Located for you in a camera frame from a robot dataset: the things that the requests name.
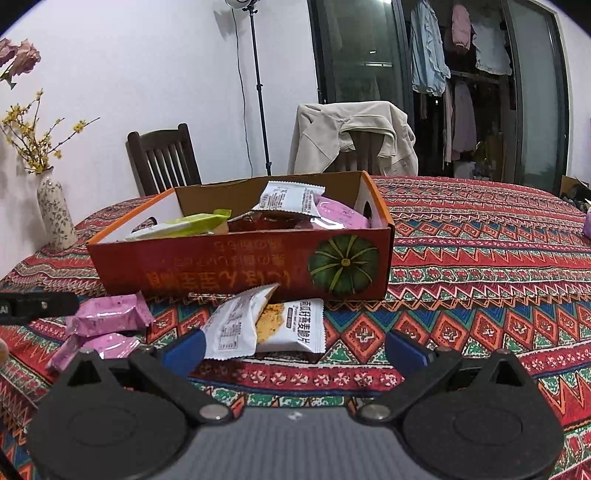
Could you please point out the white hanging garment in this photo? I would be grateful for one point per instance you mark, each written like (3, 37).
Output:
(491, 46)

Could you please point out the pink artificial flowers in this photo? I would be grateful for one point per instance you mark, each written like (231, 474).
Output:
(23, 57)

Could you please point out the small brown cardboard box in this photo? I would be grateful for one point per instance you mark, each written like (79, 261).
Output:
(572, 187)

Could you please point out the purple tissue pack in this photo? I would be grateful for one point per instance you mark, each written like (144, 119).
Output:
(588, 224)

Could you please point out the sliding glass door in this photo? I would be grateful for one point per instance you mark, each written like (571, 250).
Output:
(360, 55)

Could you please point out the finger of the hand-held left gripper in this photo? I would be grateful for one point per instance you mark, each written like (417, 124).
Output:
(46, 305)

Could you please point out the light blue hanging shirt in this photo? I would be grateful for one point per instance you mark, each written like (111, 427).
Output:
(427, 50)

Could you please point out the yellow flower branches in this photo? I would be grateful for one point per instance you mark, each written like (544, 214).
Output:
(32, 147)

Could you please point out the person's left hand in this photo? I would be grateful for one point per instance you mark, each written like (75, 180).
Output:
(2, 351)

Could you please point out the dark wooden chair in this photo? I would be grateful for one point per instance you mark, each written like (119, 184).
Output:
(161, 161)

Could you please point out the floral ceramic vase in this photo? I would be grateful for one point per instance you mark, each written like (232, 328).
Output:
(56, 212)

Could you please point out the beige jacket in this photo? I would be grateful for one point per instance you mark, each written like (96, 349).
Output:
(323, 134)

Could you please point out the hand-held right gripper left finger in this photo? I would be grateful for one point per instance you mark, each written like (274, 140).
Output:
(184, 350)

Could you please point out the wooden chair under jacket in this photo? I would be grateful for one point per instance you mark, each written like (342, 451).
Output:
(360, 154)

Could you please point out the pink snack packet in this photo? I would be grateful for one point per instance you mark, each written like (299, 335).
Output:
(341, 214)
(97, 348)
(111, 314)

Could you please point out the green snack packet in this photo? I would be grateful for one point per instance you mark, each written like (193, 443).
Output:
(184, 224)

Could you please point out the white orange snack packet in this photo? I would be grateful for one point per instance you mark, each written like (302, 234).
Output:
(295, 330)

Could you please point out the orange cardboard box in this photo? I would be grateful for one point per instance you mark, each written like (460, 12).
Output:
(207, 267)

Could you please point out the pink hanging garment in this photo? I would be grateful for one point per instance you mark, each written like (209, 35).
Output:
(461, 27)

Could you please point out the black light stand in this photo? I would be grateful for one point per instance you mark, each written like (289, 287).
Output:
(259, 92)

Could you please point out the long pale pink garment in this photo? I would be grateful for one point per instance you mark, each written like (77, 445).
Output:
(461, 120)

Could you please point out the brown snack packet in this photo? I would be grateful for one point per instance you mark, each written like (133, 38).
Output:
(272, 222)

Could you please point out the tall white snack packet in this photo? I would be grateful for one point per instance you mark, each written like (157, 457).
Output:
(231, 327)

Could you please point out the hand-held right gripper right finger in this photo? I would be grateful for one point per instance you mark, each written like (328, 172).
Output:
(405, 350)

